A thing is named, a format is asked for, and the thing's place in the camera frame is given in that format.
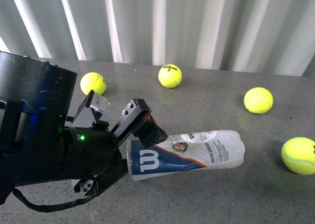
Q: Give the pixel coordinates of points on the Wilson tennis ball can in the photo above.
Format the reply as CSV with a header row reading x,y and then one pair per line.
x,y
218,149

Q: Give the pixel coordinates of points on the middle yellow tennis ball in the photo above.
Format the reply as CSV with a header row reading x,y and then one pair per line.
x,y
170,76

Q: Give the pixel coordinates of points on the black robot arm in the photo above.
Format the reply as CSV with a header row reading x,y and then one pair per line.
x,y
40,143

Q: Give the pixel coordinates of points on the far Wilson tennis ball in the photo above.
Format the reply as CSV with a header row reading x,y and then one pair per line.
x,y
258,100

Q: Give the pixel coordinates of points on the yellow tennis ball, table edge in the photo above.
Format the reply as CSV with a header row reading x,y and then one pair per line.
x,y
298,154

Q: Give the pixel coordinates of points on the wilson tennis ball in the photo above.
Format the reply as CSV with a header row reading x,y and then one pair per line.
x,y
258,100
93,81

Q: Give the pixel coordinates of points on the near Wilson tennis ball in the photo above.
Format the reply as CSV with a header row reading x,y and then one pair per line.
x,y
93,81

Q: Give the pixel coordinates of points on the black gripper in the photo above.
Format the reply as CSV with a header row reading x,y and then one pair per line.
x,y
91,159

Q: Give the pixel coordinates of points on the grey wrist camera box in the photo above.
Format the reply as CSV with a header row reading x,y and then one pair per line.
x,y
90,111

